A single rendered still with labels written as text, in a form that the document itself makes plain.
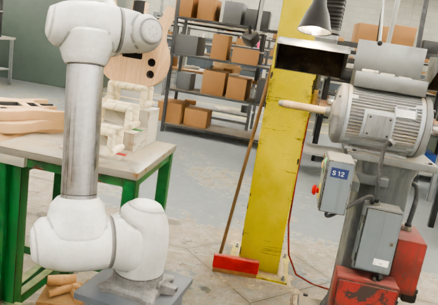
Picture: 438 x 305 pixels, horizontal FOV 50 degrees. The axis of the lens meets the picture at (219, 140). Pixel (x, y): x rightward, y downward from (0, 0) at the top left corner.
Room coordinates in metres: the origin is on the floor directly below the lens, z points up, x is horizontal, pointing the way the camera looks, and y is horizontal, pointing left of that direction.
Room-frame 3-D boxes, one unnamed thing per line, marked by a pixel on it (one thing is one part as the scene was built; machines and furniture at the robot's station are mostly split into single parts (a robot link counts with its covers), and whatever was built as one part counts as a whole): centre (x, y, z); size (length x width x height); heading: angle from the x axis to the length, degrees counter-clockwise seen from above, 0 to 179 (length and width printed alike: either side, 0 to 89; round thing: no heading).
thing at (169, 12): (2.25, 0.33, 1.55); 0.07 x 0.04 x 0.09; 80
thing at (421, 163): (1.96, -0.71, 1.11); 0.36 x 0.24 x 0.04; 82
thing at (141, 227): (1.33, 0.19, 0.87); 0.18 x 0.16 x 0.22; 117
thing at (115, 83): (2.22, 0.47, 1.20); 0.20 x 0.03 x 0.03; 80
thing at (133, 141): (2.10, 0.49, 0.98); 0.27 x 0.16 x 0.09; 81
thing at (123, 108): (2.06, 0.49, 1.12); 0.20 x 0.03 x 0.03; 80
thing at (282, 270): (3.03, -0.40, 0.02); 0.40 x 0.40 x 0.02; 82
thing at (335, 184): (1.74, -0.53, 0.99); 0.24 x 0.21 x 0.26; 82
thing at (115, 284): (1.33, 0.16, 0.73); 0.22 x 0.18 x 0.06; 74
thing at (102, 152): (1.95, 0.51, 0.94); 0.27 x 0.15 x 0.01; 81
